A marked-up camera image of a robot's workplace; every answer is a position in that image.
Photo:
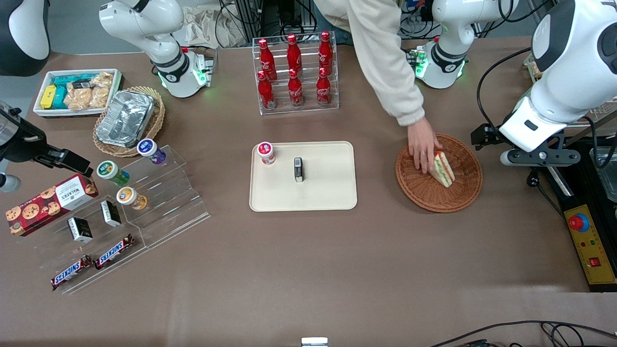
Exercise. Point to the fried snack bag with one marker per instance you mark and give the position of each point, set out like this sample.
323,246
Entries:
533,70

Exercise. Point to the purple-lid yogurt cup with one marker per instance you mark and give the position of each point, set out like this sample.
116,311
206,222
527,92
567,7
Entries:
148,148

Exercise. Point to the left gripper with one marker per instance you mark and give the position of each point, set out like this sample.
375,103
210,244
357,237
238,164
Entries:
486,133

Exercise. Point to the aluminium foil tray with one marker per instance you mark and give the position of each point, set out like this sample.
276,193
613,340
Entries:
125,118

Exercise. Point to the round brown wicker basket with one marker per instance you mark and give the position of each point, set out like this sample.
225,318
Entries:
434,197

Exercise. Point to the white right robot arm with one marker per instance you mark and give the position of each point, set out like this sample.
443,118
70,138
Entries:
144,24

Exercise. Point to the yellow snack box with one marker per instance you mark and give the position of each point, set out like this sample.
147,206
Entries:
48,97

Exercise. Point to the white device edge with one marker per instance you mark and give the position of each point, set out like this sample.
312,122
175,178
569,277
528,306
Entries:
314,342

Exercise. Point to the triangular sandwich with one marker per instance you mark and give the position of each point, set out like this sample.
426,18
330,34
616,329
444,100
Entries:
446,173

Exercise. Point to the brown table cover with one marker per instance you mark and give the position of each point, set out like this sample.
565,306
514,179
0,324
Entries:
289,265

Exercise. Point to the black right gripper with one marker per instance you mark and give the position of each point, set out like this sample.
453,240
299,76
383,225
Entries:
20,147

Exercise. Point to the steel pan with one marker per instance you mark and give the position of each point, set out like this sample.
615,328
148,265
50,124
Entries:
607,173

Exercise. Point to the oval light wicker basket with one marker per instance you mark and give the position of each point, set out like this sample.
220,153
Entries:
156,120

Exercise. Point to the red-lid yogurt cup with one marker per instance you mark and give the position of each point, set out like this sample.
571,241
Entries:
266,153

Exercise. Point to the white plastic bin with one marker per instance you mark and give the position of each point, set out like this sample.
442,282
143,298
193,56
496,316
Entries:
41,113

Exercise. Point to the clear acrylic stepped display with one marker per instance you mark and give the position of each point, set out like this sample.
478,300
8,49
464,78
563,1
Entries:
168,212

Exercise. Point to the clear acrylic bottle rack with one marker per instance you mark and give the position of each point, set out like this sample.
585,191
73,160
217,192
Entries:
308,110

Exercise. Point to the short teal snack box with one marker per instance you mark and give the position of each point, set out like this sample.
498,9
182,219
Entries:
60,98

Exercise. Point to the black metal frame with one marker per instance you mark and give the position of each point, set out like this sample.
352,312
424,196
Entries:
284,14

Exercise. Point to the green-lid yogurt cup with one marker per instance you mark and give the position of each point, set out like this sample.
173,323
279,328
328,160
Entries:
110,171

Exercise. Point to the red cola bottle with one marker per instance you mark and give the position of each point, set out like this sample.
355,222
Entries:
323,86
294,53
295,89
325,50
266,58
265,91

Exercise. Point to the Snickers bar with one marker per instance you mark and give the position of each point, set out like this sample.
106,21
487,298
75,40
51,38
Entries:
71,273
114,251

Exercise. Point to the small black carton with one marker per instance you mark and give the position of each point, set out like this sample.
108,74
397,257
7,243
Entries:
80,230
299,169
111,213

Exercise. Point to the yellow emergency stop control box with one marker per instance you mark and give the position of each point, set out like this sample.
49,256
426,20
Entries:
593,246

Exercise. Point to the clear cookie bag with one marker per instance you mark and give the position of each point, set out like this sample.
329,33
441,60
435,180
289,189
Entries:
100,98
103,79
77,100

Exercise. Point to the orange-lid yogurt cup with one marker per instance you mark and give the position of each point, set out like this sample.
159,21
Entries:
129,196

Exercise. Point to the cream sleeved person forearm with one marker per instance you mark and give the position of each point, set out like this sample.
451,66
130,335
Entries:
385,62

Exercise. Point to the red Walkers cookie box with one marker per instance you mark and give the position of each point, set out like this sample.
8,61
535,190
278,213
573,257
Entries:
48,205

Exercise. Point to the cookie bag with black label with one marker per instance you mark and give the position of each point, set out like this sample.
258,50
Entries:
79,85

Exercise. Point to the long teal snack box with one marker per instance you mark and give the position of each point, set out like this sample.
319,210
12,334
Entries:
70,79

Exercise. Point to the person left hand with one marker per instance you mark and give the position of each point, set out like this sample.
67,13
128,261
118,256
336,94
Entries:
423,144

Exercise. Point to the black countertop appliance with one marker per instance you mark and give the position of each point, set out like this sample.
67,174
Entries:
578,193

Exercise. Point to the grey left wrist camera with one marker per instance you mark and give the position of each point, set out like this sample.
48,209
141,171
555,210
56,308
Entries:
554,158

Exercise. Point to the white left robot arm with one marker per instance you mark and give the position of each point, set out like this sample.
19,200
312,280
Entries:
573,72

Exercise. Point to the beige cloth bag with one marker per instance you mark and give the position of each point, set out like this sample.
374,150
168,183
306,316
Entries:
202,29

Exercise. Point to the cream plastic tray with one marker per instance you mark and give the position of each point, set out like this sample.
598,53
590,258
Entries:
318,193

